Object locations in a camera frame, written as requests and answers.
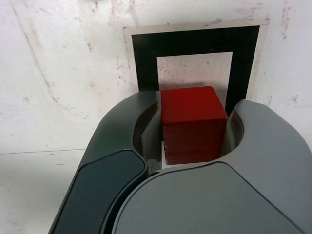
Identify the red cube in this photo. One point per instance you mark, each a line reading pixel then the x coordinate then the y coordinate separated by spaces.
pixel 192 131

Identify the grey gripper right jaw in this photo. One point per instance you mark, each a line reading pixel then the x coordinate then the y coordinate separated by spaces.
pixel 231 195

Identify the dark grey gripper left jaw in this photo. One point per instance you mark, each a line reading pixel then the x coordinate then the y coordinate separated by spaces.
pixel 109 146

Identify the black tape square outline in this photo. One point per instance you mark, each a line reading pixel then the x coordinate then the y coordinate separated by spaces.
pixel 195 41

